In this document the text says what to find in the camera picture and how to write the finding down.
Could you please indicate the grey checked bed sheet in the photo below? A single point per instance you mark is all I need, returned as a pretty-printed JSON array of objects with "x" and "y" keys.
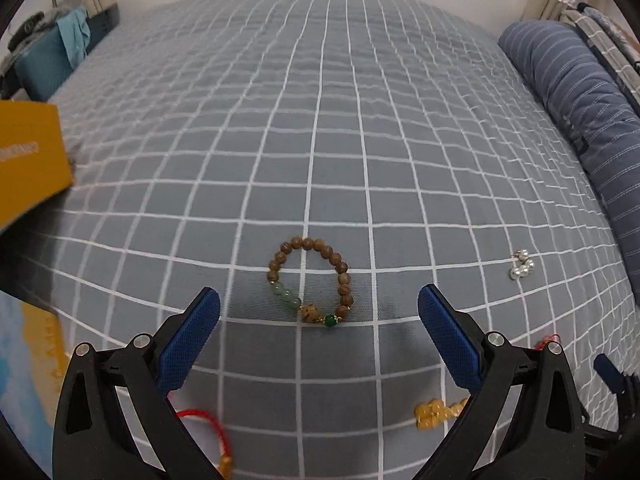
[{"x": 317, "y": 162}]

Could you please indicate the light blue cloth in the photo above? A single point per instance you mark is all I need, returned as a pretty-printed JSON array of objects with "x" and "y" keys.
[{"x": 75, "y": 34}]

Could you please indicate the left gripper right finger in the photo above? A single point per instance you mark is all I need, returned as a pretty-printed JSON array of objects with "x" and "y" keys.
[{"x": 522, "y": 420}]

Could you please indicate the teal suitcase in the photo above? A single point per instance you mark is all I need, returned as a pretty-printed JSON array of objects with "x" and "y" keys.
[{"x": 42, "y": 66}]

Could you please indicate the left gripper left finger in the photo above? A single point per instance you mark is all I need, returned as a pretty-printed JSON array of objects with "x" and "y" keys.
[{"x": 91, "y": 437}]

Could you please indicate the grey checked folded blanket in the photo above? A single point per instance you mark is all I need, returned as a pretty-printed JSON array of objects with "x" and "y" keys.
[{"x": 617, "y": 52}]

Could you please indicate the blue yellow cardboard shoebox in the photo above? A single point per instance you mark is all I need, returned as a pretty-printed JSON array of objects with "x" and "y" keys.
[{"x": 34, "y": 168}]

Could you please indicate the blue striped pillow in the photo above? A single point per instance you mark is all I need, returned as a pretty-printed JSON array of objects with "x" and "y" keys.
[{"x": 594, "y": 116}]

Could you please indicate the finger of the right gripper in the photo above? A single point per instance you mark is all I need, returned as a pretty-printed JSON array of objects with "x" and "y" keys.
[{"x": 615, "y": 380}]

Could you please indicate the white pearl bead cluster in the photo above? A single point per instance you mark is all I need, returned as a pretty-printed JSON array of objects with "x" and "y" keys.
[{"x": 523, "y": 265}]

